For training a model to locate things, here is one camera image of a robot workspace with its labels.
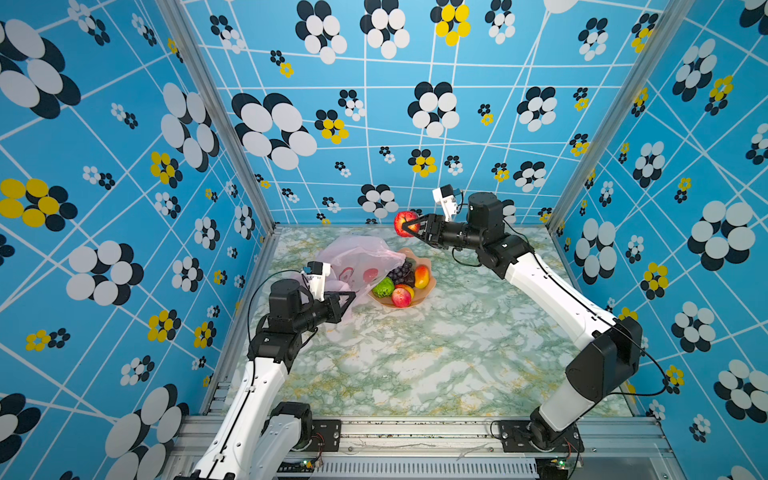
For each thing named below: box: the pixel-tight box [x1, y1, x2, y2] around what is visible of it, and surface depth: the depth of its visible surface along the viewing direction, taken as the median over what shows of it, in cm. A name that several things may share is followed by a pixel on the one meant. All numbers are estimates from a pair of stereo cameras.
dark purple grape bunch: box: [387, 259, 415, 288], surface depth 99 cm
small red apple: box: [392, 287, 412, 308], surface depth 92 cm
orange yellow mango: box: [415, 264, 431, 289], surface depth 98 cm
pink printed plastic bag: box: [315, 236, 406, 303], surface depth 95 cm
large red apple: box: [394, 211, 420, 238], surface depth 71 cm
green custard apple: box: [372, 276, 395, 298], surface depth 93 cm
